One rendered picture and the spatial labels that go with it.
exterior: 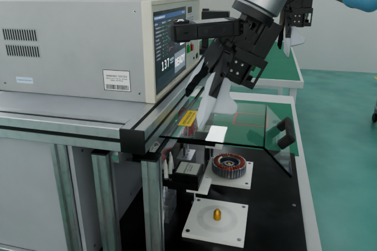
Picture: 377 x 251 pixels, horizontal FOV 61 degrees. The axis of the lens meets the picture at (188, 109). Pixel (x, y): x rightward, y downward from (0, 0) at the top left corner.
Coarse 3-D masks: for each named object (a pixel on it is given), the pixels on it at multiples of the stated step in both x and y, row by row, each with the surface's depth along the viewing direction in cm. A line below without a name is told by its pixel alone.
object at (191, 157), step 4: (180, 152) 108; (188, 152) 108; (192, 152) 108; (180, 156) 105; (188, 156) 105; (192, 156) 105; (176, 160) 104; (180, 160) 104; (184, 160) 103; (188, 160) 103; (192, 160) 106; (176, 164) 105
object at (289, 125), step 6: (282, 120) 74; (288, 120) 72; (282, 126) 73; (288, 126) 69; (288, 132) 66; (282, 138) 66; (288, 138) 64; (294, 138) 64; (282, 144) 65; (288, 144) 65
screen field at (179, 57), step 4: (184, 48) 86; (180, 52) 83; (184, 52) 86; (176, 56) 79; (180, 56) 83; (184, 56) 87; (176, 60) 80; (180, 60) 83; (184, 60) 87; (176, 64) 80; (180, 64) 84; (184, 64) 88; (176, 68) 80; (180, 68) 84
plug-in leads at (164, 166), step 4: (160, 144) 80; (152, 148) 79; (156, 148) 79; (164, 160) 77; (172, 160) 82; (164, 164) 77; (168, 164) 80; (172, 164) 82; (164, 168) 78; (168, 168) 80; (172, 168) 83; (164, 172) 78; (168, 172) 81; (164, 176) 79; (168, 176) 80
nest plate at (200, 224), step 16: (192, 208) 86; (208, 208) 86; (224, 208) 86; (240, 208) 86; (192, 224) 81; (208, 224) 81; (224, 224) 81; (240, 224) 81; (208, 240) 77; (224, 240) 76; (240, 240) 75
